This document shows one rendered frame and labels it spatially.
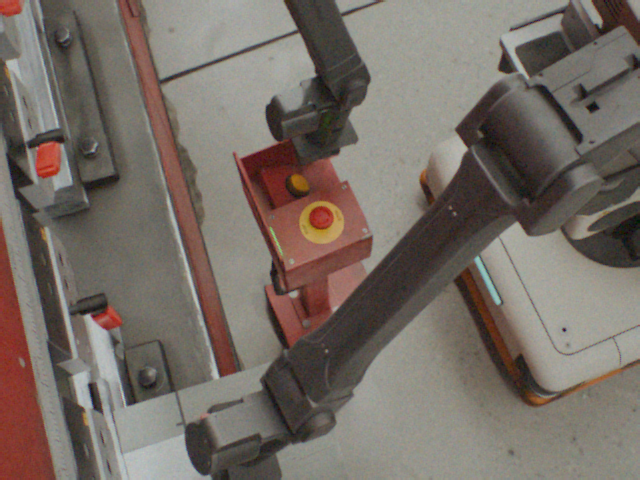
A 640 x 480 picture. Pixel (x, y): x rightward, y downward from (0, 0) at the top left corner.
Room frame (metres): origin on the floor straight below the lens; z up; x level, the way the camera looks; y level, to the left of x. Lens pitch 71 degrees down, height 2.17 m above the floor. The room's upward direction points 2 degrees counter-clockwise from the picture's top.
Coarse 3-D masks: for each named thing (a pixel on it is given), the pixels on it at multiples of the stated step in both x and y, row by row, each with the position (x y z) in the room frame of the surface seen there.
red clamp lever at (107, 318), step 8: (96, 296) 0.26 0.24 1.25; (104, 296) 0.26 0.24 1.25; (80, 304) 0.25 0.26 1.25; (88, 304) 0.25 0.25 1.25; (96, 304) 0.25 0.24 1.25; (104, 304) 0.25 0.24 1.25; (72, 312) 0.24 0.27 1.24; (80, 312) 0.24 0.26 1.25; (88, 312) 0.24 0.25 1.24; (96, 312) 0.25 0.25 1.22; (104, 312) 0.25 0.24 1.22; (112, 312) 0.25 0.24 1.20; (96, 320) 0.24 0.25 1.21; (104, 320) 0.24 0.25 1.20; (112, 320) 0.24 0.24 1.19; (120, 320) 0.25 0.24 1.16; (104, 328) 0.24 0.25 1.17; (112, 328) 0.24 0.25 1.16
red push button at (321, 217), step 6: (312, 210) 0.51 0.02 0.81; (318, 210) 0.51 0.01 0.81; (324, 210) 0.51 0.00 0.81; (330, 210) 0.51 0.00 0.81; (312, 216) 0.50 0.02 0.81; (318, 216) 0.50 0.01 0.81; (324, 216) 0.50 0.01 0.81; (330, 216) 0.50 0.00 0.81; (312, 222) 0.49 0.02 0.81; (318, 222) 0.49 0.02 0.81; (324, 222) 0.49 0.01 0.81; (330, 222) 0.49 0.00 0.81; (318, 228) 0.48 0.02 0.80; (324, 228) 0.48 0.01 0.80
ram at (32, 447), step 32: (0, 160) 0.36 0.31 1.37; (0, 224) 0.28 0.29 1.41; (0, 256) 0.24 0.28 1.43; (0, 288) 0.21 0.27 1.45; (32, 288) 0.24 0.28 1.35; (0, 320) 0.18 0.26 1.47; (0, 352) 0.15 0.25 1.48; (0, 384) 0.12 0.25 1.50; (32, 384) 0.14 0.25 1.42; (0, 416) 0.10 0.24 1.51; (32, 416) 0.11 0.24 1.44; (0, 448) 0.07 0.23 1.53; (32, 448) 0.08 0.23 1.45; (64, 448) 0.09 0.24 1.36
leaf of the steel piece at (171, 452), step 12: (156, 444) 0.13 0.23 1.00; (168, 444) 0.13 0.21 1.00; (180, 444) 0.13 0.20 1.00; (132, 456) 0.12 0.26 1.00; (144, 456) 0.12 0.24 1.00; (156, 456) 0.12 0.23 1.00; (168, 456) 0.11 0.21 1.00; (180, 456) 0.11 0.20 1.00; (132, 468) 0.10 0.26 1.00; (144, 468) 0.10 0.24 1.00; (156, 468) 0.10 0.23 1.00; (168, 468) 0.10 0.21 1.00; (180, 468) 0.10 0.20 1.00; (192, 468) 0.10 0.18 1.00
